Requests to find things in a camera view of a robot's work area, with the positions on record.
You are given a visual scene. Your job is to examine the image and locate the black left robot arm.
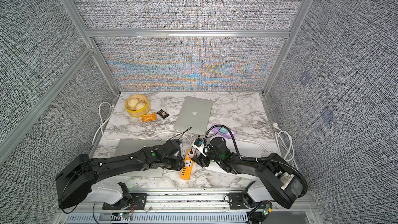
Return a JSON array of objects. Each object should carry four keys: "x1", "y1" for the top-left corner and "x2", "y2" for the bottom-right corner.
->
[{"x1": 56, "y1": 140, "x2": 184, "y2": 208}]

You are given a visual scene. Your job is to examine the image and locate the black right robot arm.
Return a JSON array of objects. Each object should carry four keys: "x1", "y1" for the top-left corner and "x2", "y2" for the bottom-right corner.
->
[{"x1": 192, "y1": 124, "x2": 308, "y2": 208}]

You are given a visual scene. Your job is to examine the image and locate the teal charger on purple strip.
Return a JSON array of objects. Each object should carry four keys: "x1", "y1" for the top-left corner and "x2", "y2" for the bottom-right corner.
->
[{"x1": 219, "y1": 127, "x2": 227, "y2": 134}]

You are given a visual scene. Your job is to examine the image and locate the pink charger plug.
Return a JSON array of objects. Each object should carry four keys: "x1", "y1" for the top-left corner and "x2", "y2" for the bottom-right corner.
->
[{"x1": 188, "y1": 150, "x2": 197, "y2": 159}]

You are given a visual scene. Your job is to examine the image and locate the right silver apple laptop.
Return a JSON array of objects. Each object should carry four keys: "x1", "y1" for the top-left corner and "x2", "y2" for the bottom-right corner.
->
[{"x1": 205, "y1": 139, "x2": 262, "y2": 181}]

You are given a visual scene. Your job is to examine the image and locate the left silver laptop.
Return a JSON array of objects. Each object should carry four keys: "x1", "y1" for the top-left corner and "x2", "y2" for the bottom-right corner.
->
[{"x1": 114, "y1": 139, "x2": 164, "y2": 178}]

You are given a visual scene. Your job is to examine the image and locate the rear grey laptop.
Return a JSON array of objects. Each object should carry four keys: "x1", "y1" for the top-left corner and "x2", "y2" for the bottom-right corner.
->
[{"x1": 174, "y1": 96, "x2": 213, "y2": 135}]

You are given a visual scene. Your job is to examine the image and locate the purple power strip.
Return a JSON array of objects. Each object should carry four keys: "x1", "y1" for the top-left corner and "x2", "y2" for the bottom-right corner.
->
[{"x1": 210, "y1": 123, "x2": 232, "y2": 140}]

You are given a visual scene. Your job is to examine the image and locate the orange power strip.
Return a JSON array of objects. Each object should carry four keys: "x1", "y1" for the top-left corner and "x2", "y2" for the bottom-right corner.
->
[{"x1": 180, "y1": 149, "x2": 193, "y2": 180}]

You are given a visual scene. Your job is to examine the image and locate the black snack packet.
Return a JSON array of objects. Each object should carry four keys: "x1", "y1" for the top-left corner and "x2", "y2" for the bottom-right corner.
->
[{"x1": 156, "y1": 110, "x2": 170, "y2": 119}]

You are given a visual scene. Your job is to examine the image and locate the orange snack packet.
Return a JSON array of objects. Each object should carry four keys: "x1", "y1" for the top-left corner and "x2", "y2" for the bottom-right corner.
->
[{"x1": 142, "y1": 113, "x2": 157, "y2": 122}]

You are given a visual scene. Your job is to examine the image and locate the right steamed bun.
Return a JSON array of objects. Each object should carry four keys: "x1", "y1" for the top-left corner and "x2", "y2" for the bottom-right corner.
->
[{"x1": 135, "y1": 102, "x2": 146, "y2": 111}]

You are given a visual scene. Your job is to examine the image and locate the steamed bun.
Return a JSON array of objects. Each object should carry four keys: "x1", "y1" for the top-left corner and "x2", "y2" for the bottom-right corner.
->
[
  {"x1": 127, "y1": 97, "x2": 140, "y2": 109},
  {"x1": 135, "y1": 102, "x2": 146, "y2": 111}
]

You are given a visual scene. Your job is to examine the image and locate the yellow bamboo steamer basket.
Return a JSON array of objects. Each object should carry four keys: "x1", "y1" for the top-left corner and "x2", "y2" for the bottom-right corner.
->
[{"x1": 124, "y1": 94, "x2": 151, "y2": 118}]

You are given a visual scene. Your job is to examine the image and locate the left steamed bun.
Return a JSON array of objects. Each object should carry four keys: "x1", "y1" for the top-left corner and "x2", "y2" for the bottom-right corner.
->
[{"x1": 127, "y1": 97, "x2": 140, "y2": 109}]

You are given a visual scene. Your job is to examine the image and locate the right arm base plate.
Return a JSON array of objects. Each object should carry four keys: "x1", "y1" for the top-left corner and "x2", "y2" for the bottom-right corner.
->
[{"x1": 227, "y1": 192, "x2": 249, "y2": 210}]

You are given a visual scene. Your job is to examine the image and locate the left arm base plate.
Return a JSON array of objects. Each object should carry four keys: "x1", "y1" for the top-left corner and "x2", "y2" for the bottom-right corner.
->
[{"x1": 102, "y1": 193, "x2": 148, "y2": 211}]

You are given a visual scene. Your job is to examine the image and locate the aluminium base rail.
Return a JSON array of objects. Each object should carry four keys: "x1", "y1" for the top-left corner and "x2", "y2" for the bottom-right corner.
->
[{"x1": 57, "y1": 189, "x2": 321, "y2": 214}]

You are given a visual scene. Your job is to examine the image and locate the white purple-strip power cord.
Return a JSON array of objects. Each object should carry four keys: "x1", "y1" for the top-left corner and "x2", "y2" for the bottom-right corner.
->
[{"x1": 234, "y1": 122, "x2": 297, "y2": 170}]

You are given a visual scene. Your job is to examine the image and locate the white orange-strip power cord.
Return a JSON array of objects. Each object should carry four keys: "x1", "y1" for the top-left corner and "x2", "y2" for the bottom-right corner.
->
[{"x1": 92, "y1": 101, "x2": 193, "y2": 150}]

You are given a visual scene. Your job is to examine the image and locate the white vented cable duct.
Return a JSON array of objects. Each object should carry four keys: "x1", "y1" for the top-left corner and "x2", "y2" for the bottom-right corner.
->
[{"x1": 65, "y1": 212, "x2": 248, "y2": 224}]

